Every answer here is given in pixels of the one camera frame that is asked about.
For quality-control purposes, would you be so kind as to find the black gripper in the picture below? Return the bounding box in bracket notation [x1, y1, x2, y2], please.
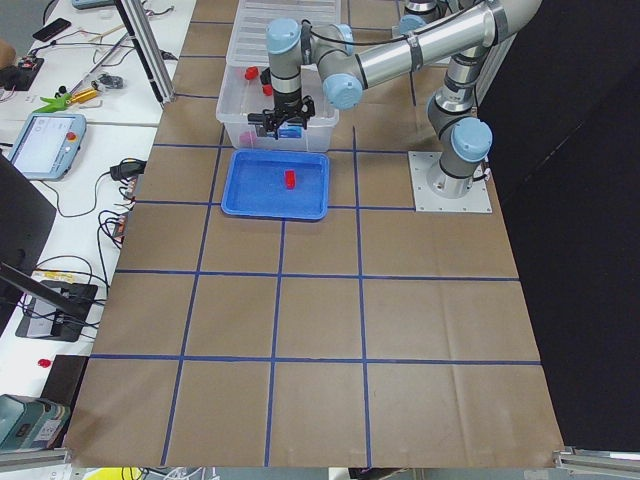
[248, 95, 315, 139]

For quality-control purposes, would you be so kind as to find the clear plastic box lid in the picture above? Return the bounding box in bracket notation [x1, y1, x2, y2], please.
[226, 0, 341, 67]

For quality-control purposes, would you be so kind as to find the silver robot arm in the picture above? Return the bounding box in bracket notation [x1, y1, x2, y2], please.
[248, 1, 541, 199]

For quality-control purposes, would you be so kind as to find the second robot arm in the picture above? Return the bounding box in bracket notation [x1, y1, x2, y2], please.
[395, 0, 460, 35]

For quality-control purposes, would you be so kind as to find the clear plastic storage box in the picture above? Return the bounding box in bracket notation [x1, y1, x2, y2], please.
[215, 63, 340, 153]

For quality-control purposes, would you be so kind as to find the green device box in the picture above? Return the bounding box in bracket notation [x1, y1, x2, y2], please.
[1, 394, 71, 453]

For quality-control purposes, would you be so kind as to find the blue plastic tray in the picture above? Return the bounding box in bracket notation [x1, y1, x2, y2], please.
[221, 149, 330, 221]

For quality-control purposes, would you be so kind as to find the black power adapter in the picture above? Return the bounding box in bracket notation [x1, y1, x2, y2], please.
[109, 158, 147, 181]

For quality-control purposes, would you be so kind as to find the green yellow hand tool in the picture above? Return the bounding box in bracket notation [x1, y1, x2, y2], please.
[34, 88, 100, 113]

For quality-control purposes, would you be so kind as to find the teach pendant tablet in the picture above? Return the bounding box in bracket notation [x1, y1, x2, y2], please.
[8, 112, 87, 181]

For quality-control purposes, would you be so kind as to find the black smartphone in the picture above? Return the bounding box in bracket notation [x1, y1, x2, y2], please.
[32, 17, 71, 42]

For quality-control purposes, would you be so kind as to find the black monitor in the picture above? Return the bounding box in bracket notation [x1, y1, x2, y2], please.
[1, 155, 56, 332]

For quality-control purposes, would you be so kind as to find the black monitor stand base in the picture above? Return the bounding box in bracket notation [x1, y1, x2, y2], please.
[15, 280, 98, 343]

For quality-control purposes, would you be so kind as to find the aluminium frame post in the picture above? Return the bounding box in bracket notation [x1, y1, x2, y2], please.
[114, 0, 175, 105]

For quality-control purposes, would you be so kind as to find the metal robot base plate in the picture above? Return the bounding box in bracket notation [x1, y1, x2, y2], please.
[408, 151, 493, 214]

